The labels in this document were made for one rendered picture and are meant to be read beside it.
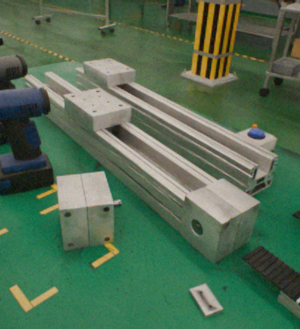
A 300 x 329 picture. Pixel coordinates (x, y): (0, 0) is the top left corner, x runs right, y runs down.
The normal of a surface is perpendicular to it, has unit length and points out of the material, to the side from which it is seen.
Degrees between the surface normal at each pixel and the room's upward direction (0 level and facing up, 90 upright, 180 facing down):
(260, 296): 0
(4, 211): 0
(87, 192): 0
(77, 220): 90
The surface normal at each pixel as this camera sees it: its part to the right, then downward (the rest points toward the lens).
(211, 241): -0.80, 0.29
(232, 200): 0.05, -0.85
